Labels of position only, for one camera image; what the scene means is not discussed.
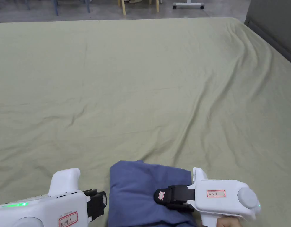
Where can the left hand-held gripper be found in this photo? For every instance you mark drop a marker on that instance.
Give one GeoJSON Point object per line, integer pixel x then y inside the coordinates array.
{"type": "Point", "coordinates": [48, 208]}

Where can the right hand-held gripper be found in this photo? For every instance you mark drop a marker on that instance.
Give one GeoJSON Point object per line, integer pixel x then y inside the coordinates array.
{"type": "Point", "coordinates": [221, 196]}

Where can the dark blue garment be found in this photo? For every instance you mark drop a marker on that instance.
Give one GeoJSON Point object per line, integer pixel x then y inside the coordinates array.
{"type": "Point", "coordinates": [133, 189]}

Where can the person's right hand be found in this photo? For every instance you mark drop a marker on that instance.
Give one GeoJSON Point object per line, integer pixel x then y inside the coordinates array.
{"type": "Point", "coordinates": [228, 222]}

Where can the bed with pale green sheet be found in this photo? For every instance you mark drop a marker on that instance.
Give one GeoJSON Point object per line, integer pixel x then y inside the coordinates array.
{"type": "Point", "coordinates": [136, 89]}

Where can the grey headboard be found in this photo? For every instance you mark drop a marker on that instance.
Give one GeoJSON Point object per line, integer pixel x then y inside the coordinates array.
{"type": "Point", "coordinates": [273, 26]}

